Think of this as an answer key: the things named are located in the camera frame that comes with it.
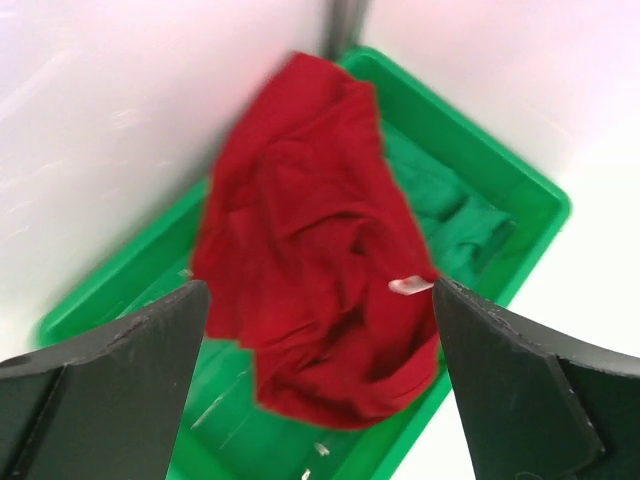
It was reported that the left aluminium corner post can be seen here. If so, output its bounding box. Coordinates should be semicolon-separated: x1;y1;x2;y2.
322;0;370;61

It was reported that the green plastic tray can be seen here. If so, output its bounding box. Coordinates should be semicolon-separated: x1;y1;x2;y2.
35;47;570;479

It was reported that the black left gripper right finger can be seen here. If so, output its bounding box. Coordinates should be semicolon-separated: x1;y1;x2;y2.
433;278;639;479

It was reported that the green folded t shirt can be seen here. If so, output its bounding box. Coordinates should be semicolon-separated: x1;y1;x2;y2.
384;128;514;287

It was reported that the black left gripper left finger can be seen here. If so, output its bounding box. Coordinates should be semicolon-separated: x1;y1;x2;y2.
1;281;210;479

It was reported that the red t shirt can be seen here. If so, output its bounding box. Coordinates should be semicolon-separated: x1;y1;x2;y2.
191;53;439;430

